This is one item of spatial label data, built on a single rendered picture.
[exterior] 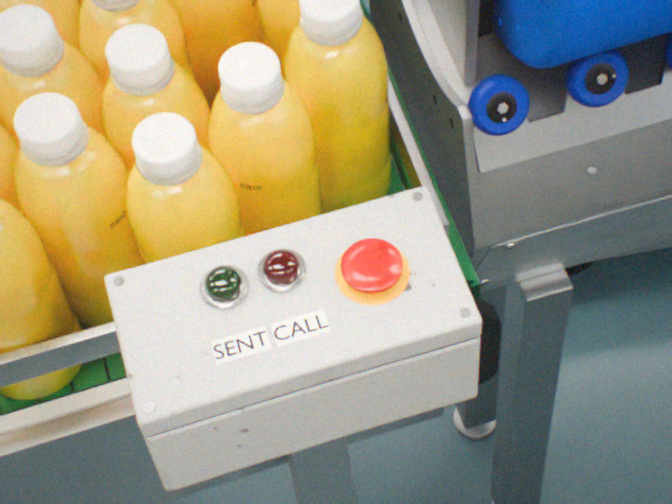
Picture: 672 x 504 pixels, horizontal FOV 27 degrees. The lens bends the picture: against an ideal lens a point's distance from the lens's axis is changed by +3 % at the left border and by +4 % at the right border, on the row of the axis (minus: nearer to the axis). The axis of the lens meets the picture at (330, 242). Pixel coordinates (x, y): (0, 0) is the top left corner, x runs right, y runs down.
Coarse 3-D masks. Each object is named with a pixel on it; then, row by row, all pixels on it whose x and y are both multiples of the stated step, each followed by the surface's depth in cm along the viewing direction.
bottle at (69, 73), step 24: (72, 48) 92; (0, 72) 91; (24, 72) 89; (48, 72) 90; (72, 72) 91; (96, 72) 95; (0, 96) 92; (24, 96) 91; (72, 96) 91; (96, 96) 93; (96, 120) 94
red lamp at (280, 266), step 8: (272, 256) 78; (280, 256) 78; (288, 256) 78; (264, 264) 78; (272, 264) 78; (280, 264) 78; (288, 264) 78; (296, 264) 78; (264, 272) 78; (272, 272) 78; (280, 272) 78; (288, 272) 78; (296, 272) 78; (272, 280) 78; (280, 280) 78; (288, 280) 78
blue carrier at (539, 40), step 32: (512, 0) 99; (544, 0) 92; (576, 0) 88; (608, 0) 89; (640, 0) 90; (512, 32) 101; (544, 32) 94; (576, 32) 91; (608, 32) 92; (640, 32) 94; (544, 64) 97
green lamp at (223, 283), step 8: (216, 272) 78; (224, 272) 78; (232, 272) 78; (208, 280) 78; (216, 280) 78; (224, 280) 78; (232, 280) 78; (240, 280) 78; (208, 288) 78; (216, 288) 78; (224, 288) 78; (232, 288) 78; (240, 288) 78; (208, 296) 78; (216, 296) 78; (224, 296) 78; (232, 296) 78
